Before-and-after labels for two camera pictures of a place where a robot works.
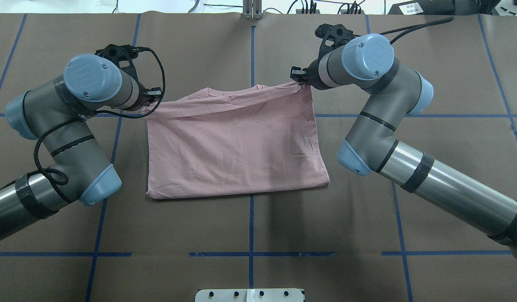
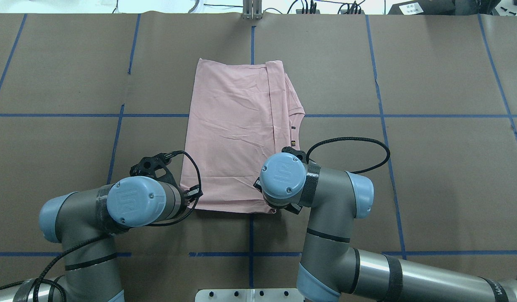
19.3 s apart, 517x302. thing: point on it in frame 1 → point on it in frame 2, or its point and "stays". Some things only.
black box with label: [424, 7] stays
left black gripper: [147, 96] → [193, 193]
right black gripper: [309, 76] → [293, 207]
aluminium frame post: [252, 9] stays
